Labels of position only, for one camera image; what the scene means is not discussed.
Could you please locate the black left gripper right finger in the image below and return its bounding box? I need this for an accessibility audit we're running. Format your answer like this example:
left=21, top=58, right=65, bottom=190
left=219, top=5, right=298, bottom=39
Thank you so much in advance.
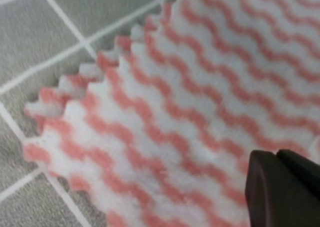
left=276, top=149, right=320, bottom=205

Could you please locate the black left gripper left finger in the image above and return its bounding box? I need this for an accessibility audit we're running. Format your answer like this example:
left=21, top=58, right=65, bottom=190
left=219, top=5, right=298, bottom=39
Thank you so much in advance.
left=245, top=150, right=320, bottom=227

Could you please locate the pink white striped towel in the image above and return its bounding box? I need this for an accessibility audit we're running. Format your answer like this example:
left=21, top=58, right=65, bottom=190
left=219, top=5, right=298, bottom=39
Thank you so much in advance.
left=22, top=0, right=320, bottom=227

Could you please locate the grey checked tablecloth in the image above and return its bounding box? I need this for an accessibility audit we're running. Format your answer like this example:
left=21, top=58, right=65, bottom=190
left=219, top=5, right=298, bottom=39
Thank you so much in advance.
left=0, top=0, right=165, bottom=227

